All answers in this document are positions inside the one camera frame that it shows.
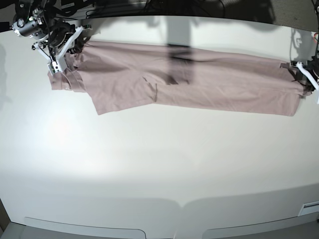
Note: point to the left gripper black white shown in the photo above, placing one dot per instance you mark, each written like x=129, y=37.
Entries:
x=310, y=71

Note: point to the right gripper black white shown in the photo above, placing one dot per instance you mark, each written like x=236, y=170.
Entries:
x=62, y=42

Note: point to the mauve pink T-shirt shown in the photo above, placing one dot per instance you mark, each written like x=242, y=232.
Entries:
x=119, y=76

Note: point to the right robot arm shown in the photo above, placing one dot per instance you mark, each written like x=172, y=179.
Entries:
x=48, y=25

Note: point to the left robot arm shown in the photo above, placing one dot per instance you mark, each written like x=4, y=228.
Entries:
x=308, y=87

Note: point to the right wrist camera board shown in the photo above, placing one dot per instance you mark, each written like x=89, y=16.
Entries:
x=54, y=67

